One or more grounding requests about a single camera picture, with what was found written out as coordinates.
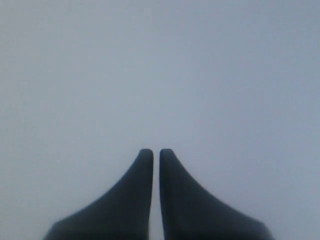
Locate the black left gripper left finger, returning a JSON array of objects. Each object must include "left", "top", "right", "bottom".
[{"left": 44, "top": 148, "right": 153, "bottom": 240}]

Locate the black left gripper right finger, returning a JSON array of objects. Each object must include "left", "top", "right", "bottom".
[{"left": 159, "top": 148, "right": 274, "bottom": 240}]

